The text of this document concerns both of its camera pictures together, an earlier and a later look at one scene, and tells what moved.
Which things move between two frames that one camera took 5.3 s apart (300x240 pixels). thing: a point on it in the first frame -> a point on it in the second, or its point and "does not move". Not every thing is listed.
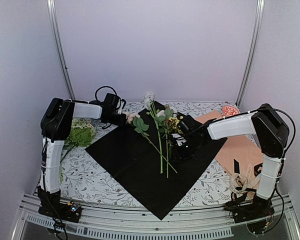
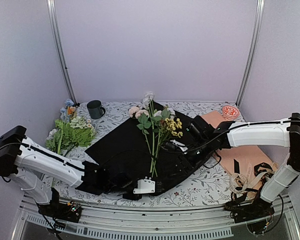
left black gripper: x=122 y=122 -> x=135 y=198
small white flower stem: x=148 y=102 -> x=147 y=102
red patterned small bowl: x=228 y=111 does not move
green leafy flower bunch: x=82 y=132 does not move
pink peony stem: x=138 y=124 -> x=144 y=122
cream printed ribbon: x=238 y=183 does not move
